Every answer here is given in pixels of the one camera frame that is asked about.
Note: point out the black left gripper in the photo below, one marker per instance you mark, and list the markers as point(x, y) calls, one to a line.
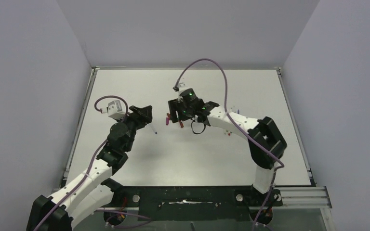
point(140, 115)

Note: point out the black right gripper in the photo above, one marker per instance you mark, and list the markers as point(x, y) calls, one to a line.
point(175, 110)

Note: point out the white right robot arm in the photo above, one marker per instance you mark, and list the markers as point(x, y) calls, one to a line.
point(266, 144)

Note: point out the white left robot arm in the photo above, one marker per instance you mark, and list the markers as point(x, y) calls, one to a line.
point(64, 209)

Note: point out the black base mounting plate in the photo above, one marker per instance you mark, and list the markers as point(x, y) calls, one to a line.
point(197, 203)

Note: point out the aluminium rail frame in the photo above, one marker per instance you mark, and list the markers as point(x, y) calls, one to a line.
point(305, 198)

